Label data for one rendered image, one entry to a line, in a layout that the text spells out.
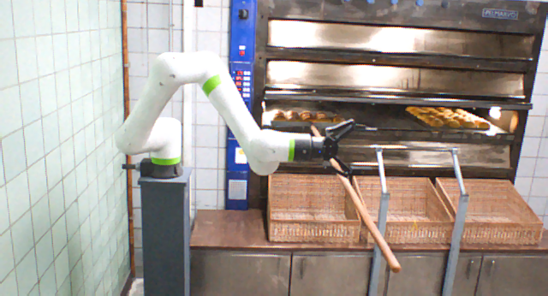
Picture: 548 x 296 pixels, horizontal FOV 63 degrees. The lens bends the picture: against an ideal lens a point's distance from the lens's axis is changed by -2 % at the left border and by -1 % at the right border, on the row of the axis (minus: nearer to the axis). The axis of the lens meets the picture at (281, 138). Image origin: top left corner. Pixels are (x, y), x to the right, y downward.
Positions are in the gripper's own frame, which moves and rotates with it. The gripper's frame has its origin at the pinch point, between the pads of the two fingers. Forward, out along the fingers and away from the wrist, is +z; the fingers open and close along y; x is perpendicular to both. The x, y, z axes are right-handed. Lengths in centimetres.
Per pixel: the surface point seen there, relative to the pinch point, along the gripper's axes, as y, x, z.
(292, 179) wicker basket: 67, -151, -5
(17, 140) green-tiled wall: 4, -13, -119
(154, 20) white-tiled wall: -34, -155, -98
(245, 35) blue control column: -28, -152, -41
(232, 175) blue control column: 66, -152, -46
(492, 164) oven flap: 53, -151, 139
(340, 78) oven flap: -4, -154, 23
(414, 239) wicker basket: 88, -104, 68
